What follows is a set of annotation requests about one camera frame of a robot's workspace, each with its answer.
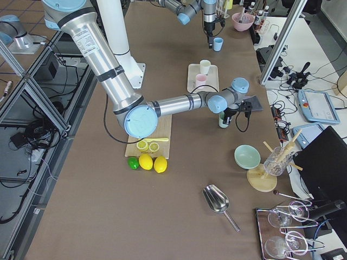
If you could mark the clear textured glass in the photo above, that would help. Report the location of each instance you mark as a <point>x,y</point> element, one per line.
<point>277,162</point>

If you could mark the black monitor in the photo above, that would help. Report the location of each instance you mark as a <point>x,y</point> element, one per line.
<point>324,166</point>

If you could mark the yellow lemon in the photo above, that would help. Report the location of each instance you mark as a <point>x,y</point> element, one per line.
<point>145,161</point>
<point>160,164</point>

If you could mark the cream plastic cup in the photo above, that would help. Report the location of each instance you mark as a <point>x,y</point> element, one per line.
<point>205,66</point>

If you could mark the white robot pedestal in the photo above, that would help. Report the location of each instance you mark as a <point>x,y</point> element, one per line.
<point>113,21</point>

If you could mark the yellow plastic knife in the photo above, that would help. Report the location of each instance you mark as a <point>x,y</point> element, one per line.
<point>154,139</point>

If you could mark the wine glass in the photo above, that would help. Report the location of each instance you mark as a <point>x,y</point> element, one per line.
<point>287,247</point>
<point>283,216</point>

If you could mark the green lime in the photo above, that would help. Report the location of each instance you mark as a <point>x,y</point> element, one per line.
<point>133,163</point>

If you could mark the pink plastic cup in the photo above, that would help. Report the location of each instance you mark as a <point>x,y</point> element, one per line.
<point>200,80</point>

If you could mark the aluminium frame post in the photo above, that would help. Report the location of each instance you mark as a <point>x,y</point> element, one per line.
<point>293,15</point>

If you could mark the wine glass lower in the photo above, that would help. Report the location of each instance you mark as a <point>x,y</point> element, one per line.
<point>287,247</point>

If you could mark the light green bowl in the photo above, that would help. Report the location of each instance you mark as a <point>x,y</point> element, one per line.
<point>247,157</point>

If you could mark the pink mixing bowl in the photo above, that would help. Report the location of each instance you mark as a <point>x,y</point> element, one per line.
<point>247,21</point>

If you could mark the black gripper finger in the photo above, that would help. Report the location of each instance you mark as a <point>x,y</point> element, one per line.
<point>226,119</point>
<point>210,42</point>

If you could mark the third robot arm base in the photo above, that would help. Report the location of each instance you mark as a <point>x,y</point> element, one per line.
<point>16,37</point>

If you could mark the wine glass upper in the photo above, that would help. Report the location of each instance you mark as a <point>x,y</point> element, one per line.
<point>283,216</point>

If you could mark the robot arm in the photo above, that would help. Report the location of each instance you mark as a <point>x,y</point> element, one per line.
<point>185,13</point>
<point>100,35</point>

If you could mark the metal scoop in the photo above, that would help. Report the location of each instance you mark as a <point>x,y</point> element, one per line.
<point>219,203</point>

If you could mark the metal glass rack tray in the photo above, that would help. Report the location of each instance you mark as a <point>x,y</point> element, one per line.
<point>266,231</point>

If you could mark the wooden cup stand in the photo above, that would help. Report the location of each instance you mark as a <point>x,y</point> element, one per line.
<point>264,182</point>

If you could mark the lemon half slice right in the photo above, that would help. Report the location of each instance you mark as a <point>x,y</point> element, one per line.
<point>154,147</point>

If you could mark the blue plastic cup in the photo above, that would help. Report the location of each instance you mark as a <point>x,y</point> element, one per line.
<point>217,44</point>

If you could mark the yellow lemon right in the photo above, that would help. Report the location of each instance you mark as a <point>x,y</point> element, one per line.
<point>160,164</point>

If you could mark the dark grey cloth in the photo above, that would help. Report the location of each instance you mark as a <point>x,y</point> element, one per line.
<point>256,104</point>

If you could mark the cream plastic tray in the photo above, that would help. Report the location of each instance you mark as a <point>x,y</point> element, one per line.
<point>212,82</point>

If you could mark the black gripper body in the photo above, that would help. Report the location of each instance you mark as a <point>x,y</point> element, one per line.
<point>230,112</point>
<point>209,27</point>

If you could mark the blue teach pendant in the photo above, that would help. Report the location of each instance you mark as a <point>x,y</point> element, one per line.
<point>317,106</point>

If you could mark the wooden cutting board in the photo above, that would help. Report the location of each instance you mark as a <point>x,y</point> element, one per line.
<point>163,130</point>

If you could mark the yellow lemon left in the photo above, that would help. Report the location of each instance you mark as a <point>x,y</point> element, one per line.
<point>145,161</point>

